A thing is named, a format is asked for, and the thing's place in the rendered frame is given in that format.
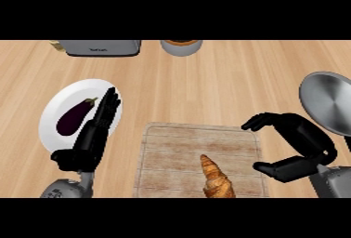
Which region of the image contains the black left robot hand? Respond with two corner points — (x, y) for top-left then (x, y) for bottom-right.
(49, 86), (125, 173)

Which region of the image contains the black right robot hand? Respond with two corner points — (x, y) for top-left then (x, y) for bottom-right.
(241, 112), (340, 183)

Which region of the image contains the grey metal pan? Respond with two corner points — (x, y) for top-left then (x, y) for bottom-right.
(299, 71), (351, 138)

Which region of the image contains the pale wooden cutting board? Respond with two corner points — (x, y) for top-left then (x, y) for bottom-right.
(132, 121), (271, 199)

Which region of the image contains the golden brown croissant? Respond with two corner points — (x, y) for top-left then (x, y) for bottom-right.
(200, 153), (238, 199)

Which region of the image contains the dark purple eggplant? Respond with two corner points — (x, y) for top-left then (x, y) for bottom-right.
(55, 97), (101, 137)

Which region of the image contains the white oval plate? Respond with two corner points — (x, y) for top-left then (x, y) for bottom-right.
(38, 78), (125, 153)

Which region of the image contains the grey toaster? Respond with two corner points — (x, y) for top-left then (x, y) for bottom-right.
(58, 40), (144, 58)

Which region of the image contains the yellowish bread slice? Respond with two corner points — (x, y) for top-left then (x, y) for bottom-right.
(49, 40), (69, 53)

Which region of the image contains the grey round jar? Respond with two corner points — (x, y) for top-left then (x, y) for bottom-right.
(160, 40), (206, 58)

